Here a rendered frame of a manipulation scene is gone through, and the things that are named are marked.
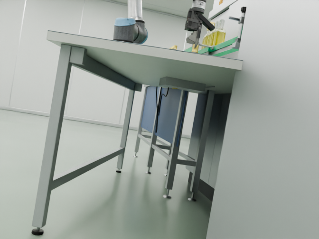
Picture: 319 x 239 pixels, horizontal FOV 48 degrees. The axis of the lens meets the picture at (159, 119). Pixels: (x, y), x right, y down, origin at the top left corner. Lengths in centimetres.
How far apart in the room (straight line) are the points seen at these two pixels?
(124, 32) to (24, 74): 618
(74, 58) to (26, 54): 680
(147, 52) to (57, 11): 702
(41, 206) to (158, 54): 70
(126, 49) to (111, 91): 675
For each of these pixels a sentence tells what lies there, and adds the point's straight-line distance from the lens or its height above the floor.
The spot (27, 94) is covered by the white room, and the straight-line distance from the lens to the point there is 809.
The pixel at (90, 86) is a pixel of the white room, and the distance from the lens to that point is 799.
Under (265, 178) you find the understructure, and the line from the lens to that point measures 99.
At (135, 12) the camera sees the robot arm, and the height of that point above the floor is 109.
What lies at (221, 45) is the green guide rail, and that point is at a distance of 204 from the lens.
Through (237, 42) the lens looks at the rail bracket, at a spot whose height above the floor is 86.
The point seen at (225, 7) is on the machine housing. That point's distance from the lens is 270.
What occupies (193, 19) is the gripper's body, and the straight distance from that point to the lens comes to 202.
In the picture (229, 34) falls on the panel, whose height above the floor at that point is 111.
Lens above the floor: 53
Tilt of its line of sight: 1 degrees down
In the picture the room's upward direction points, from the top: 10 degrees clockwise
